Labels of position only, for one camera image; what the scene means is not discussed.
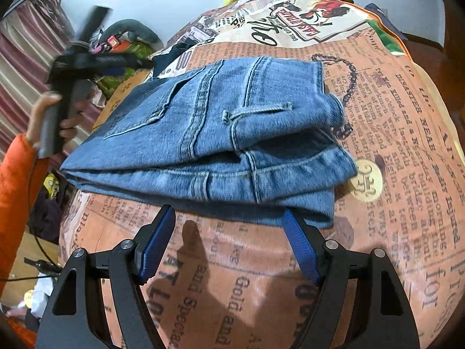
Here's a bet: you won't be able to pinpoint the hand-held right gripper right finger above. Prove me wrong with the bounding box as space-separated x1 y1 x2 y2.
280 208 422 349

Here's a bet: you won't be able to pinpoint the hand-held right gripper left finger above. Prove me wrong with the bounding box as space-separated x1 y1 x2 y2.
34 204 178 349

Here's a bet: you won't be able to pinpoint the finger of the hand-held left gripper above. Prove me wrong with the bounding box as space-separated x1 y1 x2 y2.
78 53 155 79

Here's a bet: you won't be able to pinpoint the blue denim pants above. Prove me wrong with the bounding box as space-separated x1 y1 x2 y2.
60 56 359 228

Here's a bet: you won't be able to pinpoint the person's left forearm orange sleeve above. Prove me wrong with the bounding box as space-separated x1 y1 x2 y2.
0 133 50 281

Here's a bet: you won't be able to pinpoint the person's left hand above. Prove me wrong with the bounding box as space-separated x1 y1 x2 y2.
27 92 91 149

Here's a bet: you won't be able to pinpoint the flat orange box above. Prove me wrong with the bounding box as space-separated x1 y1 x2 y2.
106 35 130 54

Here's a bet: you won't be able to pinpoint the green fabric storage box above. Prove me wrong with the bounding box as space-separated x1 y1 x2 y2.
95 40 154 97

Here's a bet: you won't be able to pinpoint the grey long pillow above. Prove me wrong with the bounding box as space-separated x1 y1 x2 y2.
103 18 161 45

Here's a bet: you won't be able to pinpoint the black folded garment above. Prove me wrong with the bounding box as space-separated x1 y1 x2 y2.
153 42 199 79

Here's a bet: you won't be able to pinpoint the striped red curtain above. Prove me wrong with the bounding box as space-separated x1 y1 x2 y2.
0 0 79 153

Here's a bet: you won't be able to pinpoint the dark purple cloth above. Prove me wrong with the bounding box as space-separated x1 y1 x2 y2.
28 185 67 242

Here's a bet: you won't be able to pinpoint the dark blue cloth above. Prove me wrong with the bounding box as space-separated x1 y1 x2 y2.
364 2 405 41

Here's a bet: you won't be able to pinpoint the black floor cable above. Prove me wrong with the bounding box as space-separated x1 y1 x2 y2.
0 225 63 282

